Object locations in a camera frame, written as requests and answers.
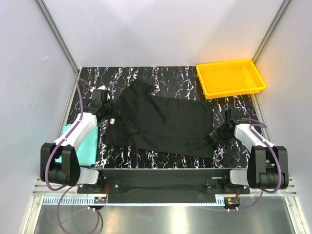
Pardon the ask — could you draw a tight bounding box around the yellow plastic tray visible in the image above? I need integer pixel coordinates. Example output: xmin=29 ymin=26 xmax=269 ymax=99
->
xmin=196 ymin=59 xmax=266 ymax=99

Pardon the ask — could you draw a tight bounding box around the right aluminium frame post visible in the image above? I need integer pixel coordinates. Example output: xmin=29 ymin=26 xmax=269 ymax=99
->
xmin=252 ymin=0 xmax=292 ymax=64

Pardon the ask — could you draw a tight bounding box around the white slotted cable duct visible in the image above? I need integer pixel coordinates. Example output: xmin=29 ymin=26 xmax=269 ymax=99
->
xmin=43 ymin=195 xmax=225 ymax=207

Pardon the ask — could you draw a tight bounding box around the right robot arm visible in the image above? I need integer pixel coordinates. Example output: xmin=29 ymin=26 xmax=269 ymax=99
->
xmin=210 ymin=109 xmax=289 ymax=194

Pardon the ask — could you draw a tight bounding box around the black t shirt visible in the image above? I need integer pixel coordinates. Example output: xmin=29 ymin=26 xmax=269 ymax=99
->
xmin=102 ymin=79 xmax=214 ymax=158

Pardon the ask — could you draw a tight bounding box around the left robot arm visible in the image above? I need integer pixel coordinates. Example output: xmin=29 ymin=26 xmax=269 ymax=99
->
xmin=40 ymin=86 xmax=112 ymax=193

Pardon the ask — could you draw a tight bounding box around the black marble pattern mat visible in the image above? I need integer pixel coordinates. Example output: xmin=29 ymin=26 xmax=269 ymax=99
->
xmin=63 ymin=66 xmax=250 ymax=169

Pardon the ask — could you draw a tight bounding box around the aluminium frame post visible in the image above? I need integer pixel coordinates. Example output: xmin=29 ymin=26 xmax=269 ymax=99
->
xmin=252 ymin=0 xmax=292 ymax=64
xmin=35 ymin=0 xmax=80 ymax=75

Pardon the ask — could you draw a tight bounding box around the left aluminium frame post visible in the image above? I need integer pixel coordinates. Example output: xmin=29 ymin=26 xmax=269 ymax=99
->
xmin=35 ymin=0 xmax=80 ymax=75

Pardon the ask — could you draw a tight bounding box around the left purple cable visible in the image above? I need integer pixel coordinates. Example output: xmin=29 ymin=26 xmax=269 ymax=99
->
xmin=45 ymin=78 xmax=104 ymax=234

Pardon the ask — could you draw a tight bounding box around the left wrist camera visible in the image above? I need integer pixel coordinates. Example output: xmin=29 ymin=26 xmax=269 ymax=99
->
xmin=90 ymin=85 xmax=107 ymax=92

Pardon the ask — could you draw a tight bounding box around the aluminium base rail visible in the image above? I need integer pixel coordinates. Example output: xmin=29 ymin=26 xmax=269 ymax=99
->
xmin=32 ymin=177 xmax=296 ymax=196

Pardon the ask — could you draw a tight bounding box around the folded teal t shirt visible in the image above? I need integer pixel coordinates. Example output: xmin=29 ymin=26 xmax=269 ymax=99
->
xmin=55 ymin=124 xmax=99 ymax=167

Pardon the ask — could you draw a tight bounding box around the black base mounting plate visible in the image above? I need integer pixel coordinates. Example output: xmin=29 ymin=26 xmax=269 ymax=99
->
xmin=78 ymin=169 xmax=250 ymax=195

